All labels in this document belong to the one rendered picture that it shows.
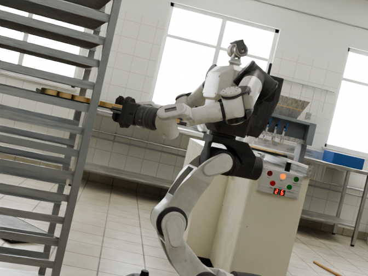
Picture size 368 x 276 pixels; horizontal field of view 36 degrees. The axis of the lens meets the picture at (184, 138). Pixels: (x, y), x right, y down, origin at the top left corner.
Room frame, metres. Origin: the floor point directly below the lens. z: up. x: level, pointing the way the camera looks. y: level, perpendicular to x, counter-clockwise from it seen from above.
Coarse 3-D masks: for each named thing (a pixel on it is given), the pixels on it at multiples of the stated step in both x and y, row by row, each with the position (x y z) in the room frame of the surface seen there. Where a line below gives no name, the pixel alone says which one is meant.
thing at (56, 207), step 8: (96, 32) 2.63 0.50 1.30; (88, 56) 2.62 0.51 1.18; (88, 72) 2.63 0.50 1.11; (88, 80) 2.63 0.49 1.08; (80, 88) 2.62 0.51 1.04; (80, 112) 2.63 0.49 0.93; (72, 136) 2.62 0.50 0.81; (64, 168) 2.62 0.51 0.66; (56, 208) 2.63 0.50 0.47; (48, 232) 2.62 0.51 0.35; (48, 248) 2.63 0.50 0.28; (40, 272) 2.62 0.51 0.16
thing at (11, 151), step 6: (0, 150) 2.53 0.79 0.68; (6, 150) 2.54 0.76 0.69; (12, 150) 2.55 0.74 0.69; (18, 150) 2.55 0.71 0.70; (24, 150) 2.56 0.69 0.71; (18, 156) 2.53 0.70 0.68; (24, 156) 2.56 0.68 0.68; (30, 156) 2.57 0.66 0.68; (36, 156) 2.58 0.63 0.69; (42, 156) 2.59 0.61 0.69; (48, 156) 2.60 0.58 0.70; (54, 156) 2.60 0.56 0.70; (54, 162) 2.59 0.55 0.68; (60, 162) 2.61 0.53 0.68; (66, 162) 2.62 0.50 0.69
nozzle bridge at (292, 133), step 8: (272, 120) 4.08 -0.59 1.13; (280, 120) 4.08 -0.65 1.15; (296, 120) 4.01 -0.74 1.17; (272, 128) 4.08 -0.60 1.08; (280, 128) 4.08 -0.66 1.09; (288, 128) 4.09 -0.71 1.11; (296, 128) 4.10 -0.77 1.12; (304, 128) 4.10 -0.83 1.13; (312, 128) 4.02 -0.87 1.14; (272, 136) 4.03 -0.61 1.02; (280, 136) 4.04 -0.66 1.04; (288, 136) 4.04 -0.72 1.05; (296, 136) 4.10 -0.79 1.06; (304, 136) 4.07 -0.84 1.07; (312, 136) 4.02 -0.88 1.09; (304, 144) 4.03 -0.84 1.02; (296, 152) 4.21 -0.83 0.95; (304, 152) 4.13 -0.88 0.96; (296, 160) 4.16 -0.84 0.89
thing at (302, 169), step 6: (252, 150) 4.79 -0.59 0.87; (270, 156) 4.18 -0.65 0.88; (276, 156) 4.01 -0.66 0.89; (276, 162) 3.98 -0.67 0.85; (282, 162) 3.83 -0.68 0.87; (294, 162) 3.56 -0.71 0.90; (294, 168) 3.53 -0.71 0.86; (300, 168) 3.42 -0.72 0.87; (306, 168) 3.31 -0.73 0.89; (312, 168) 3.28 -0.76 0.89; (306, 174) 3.28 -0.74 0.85
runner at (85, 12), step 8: (32, 0) 2.13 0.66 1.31; (40, 0) 2.14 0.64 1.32; (48, 0) 2.15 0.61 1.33; (56, 0) 2.16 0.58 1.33; (56, 8) 2.18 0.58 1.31; (64, 8) 2.17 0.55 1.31; (72, 8) 2.18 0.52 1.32; (80, 8) 2.19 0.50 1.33; (88, 8) 2.19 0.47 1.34; (88, 16) 2.20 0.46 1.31; (96, 16) 2.21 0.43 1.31; (104, 16) 2.21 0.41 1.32
